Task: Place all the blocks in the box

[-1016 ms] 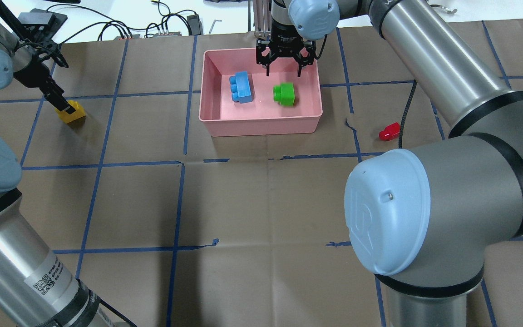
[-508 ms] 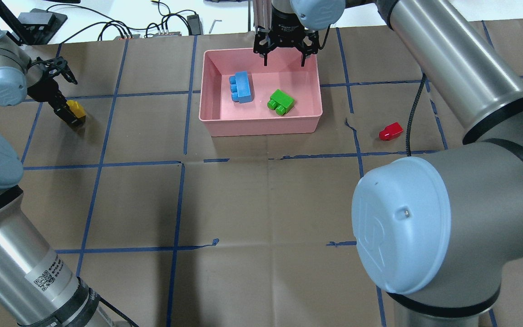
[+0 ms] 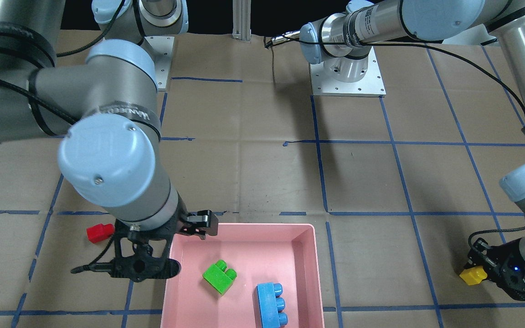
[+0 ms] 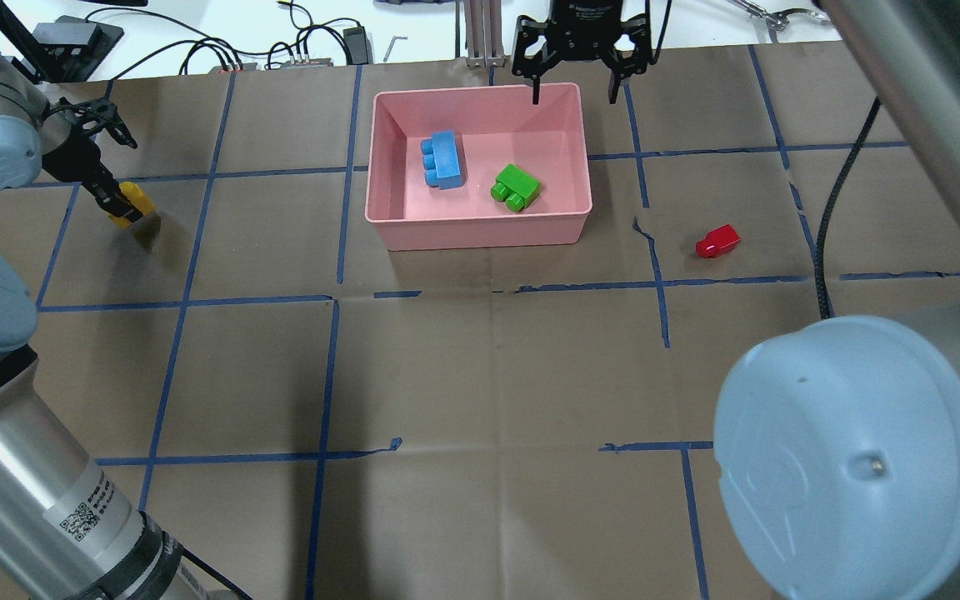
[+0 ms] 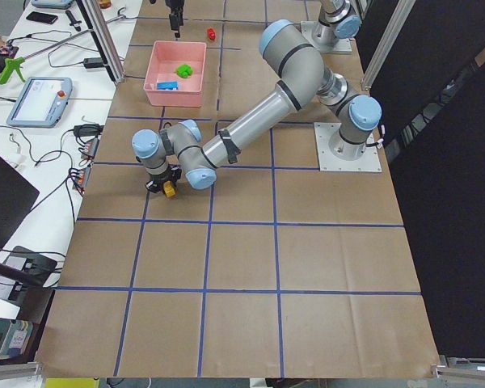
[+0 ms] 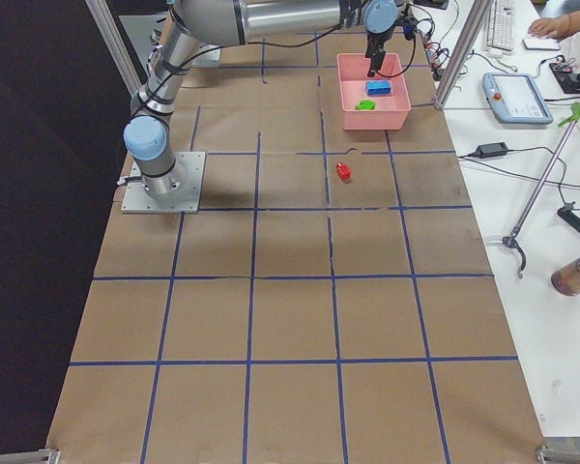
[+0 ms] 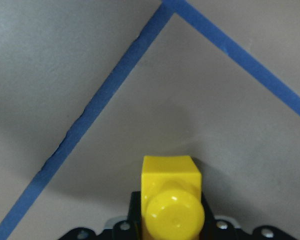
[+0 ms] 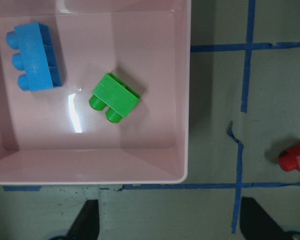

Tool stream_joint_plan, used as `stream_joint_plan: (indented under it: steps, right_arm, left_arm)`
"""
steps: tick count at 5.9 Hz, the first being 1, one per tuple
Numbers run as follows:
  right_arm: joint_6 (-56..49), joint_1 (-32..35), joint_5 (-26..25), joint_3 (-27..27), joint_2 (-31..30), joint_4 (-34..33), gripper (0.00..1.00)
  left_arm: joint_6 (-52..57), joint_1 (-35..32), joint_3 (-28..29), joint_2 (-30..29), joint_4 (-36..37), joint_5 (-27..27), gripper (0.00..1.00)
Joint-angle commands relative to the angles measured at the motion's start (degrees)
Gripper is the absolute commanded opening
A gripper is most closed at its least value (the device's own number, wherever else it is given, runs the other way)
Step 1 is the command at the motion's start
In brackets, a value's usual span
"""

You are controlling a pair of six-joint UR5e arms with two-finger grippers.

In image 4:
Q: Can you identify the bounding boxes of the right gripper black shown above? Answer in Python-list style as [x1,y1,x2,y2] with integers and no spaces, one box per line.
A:
[512,1,654,106]

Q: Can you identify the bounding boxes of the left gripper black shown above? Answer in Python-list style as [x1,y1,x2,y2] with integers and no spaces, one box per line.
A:
[42,98,138,217]

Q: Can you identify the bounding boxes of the yellow block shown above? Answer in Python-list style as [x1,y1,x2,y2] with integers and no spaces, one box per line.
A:
[110,182,157,229]

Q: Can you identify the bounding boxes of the green block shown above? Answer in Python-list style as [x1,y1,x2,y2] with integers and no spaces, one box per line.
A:
[490,163,542,213]

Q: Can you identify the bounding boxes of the blue block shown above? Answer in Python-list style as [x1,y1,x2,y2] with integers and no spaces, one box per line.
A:
[420,130,465,190]

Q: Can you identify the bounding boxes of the red block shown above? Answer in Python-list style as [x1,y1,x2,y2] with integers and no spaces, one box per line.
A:
[696,223,742,259]

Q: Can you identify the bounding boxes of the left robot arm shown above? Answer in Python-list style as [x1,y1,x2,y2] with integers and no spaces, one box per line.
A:
[0,53,245,599]

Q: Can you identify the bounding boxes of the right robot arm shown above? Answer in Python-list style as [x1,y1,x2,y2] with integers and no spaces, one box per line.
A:
[702,1,960,599]

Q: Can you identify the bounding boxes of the pink plastic box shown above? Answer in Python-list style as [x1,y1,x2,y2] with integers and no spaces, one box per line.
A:
[365,82,592,251]

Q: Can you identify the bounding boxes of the reacher grabber tool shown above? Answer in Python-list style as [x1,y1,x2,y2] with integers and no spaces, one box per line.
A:
[727,1,832,32]

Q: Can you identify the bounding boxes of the black power adapter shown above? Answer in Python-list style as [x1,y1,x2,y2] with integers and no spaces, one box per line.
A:
[342,24,371,65]

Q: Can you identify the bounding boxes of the aluminium frame post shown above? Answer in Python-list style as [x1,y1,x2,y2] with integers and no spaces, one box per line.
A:
[463,0,506,68]

